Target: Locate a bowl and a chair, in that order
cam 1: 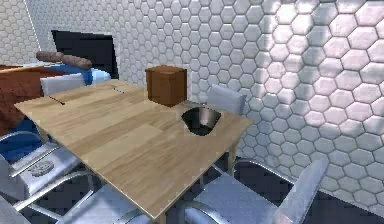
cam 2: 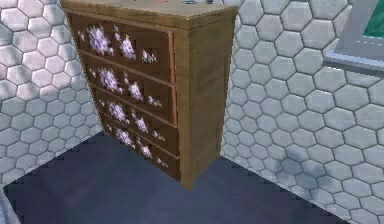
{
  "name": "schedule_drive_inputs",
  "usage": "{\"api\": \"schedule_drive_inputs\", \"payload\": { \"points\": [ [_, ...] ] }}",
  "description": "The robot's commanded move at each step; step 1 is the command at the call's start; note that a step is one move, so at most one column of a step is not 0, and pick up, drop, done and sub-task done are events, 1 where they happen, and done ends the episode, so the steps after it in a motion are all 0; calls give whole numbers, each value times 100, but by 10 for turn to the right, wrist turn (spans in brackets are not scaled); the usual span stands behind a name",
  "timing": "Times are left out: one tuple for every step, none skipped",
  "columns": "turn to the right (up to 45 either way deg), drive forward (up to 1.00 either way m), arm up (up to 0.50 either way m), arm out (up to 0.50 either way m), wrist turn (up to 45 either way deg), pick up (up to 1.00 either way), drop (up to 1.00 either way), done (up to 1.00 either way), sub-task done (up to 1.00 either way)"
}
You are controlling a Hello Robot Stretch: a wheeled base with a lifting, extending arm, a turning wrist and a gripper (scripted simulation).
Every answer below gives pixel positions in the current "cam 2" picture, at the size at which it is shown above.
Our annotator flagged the brown wooden chest of drawers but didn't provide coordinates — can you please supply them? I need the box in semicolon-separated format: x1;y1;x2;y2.
59;0;239;191

